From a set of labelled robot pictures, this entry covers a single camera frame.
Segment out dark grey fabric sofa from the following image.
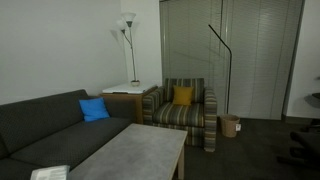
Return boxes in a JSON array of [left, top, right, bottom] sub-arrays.
[[0, 89, 135, 180]]

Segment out wooden side table white top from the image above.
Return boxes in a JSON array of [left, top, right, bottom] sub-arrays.
[[101, 83, 157, 124]]

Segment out black arc floor lamp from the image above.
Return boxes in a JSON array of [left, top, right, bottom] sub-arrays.
[[208, 23, 233, 115]]

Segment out yellow cushion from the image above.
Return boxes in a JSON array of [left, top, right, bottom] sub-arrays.
[[173, 86, 193, 106]]

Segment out blue throw pillow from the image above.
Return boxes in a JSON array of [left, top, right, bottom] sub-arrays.
[[79, 97, 110, 122]]

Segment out black office chair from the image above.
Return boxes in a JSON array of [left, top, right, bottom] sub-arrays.
[[276, 76, 320, 169]]

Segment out striped armchair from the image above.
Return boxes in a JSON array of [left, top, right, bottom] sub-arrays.
[[142, 78, 217, 152]]

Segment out grey window blinds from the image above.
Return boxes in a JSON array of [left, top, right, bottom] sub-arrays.
[[160, 0, 304, 120]]

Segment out grey wooden coffee table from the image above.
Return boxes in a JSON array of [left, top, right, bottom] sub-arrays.
[[69, 124, 187, 180]]

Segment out tan waste basket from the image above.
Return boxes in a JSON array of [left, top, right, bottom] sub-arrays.
[[220, 114, 241, 138]]

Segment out blue open tissue box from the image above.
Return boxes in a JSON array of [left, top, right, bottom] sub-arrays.
[[30, 165, 70, 180]]

